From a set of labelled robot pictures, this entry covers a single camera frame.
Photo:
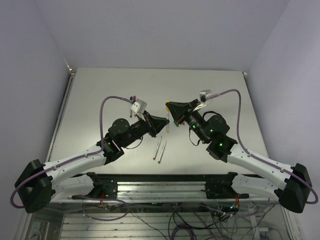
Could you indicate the aluminium frame rail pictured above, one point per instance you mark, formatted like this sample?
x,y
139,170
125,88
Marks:
x,y
157,192

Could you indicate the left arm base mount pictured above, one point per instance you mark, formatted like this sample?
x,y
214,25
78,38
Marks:
x,y
96,187

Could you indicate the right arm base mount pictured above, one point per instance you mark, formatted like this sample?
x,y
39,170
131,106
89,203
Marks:
x,y
219,186

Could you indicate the yellow pen cap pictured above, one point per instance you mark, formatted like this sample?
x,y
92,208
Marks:
x,y
166,106

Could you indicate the white pen red end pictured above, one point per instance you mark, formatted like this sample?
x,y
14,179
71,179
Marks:
x,y
157,148

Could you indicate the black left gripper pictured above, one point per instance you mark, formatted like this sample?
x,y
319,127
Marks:
x,y
153,124

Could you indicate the white pen yellow end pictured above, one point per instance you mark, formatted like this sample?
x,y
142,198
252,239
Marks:
x,y
168,118

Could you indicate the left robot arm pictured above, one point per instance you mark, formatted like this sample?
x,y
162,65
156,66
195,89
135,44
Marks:
x,y
37,184

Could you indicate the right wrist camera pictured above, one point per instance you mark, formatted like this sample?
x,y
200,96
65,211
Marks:
x,y
203,99

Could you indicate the white pen green end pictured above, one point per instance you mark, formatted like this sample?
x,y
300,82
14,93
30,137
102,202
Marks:
x,y
162,152

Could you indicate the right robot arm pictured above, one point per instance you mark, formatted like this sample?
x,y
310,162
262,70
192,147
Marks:
x,y
289,185

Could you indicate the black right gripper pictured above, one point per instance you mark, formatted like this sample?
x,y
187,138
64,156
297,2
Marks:
x,y
181,111

